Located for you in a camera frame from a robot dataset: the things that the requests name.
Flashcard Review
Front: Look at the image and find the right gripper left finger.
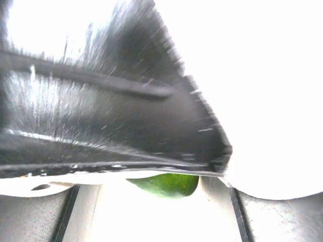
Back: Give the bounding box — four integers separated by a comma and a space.
1, 185, 101, 241

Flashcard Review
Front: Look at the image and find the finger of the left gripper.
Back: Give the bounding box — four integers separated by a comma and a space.
1, 1, 232, 178

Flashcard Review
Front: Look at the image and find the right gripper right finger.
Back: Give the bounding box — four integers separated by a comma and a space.
200, 176, 322, 241

